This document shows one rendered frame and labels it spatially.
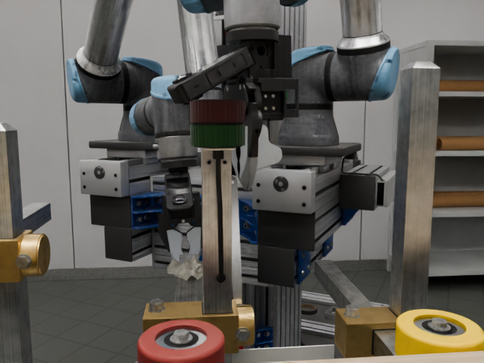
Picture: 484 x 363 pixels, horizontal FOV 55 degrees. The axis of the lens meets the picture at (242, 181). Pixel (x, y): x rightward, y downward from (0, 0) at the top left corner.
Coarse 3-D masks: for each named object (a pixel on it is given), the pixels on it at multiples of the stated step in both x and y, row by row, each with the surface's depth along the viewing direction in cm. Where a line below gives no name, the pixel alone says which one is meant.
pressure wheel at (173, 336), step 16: (176, 320) 47; (192, 320) 47; (144, 336) 43; (160, 336) 44; (176, 336) 42; (192, 336) 44; (208, 336) 43; (144, 352) 40; (160, 352) 40; (176, 352) 40; (192, 352) 40; (208, 352) 40; (224, 352) 43
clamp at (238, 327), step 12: (168, 312) 57; (180, 312) 57; (192, 312) 57; (240, 312) 58; (252, 312) 58; (144, 324) 55; (156, 324) 55; (216, 324) 56; (228, 324) 56; (240, 324) 57; (252, 324) 57; (228, 336) 57; (240, 336) 56; (252, 336) 57; (228, 348) 57
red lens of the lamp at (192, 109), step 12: (192, 108) 49; (204, 108) 48; (216, 108) 48; (228, 108) 48; (240, 108) 49; (192, 120) 49; (204, 120) 48; (216, 120) 48; (228, 120) 48; (240, 120) 49
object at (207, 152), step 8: (208, 152) 54; (216, 152) 50; (224, 152) 54; (208, 160) 54; (216, 160) 50; (224, 160) 54; (208, 168) 54; (216, 168) 51; (224, 168) 54; (216, 176) 51; (216, 184) 52; (224, 280) 56
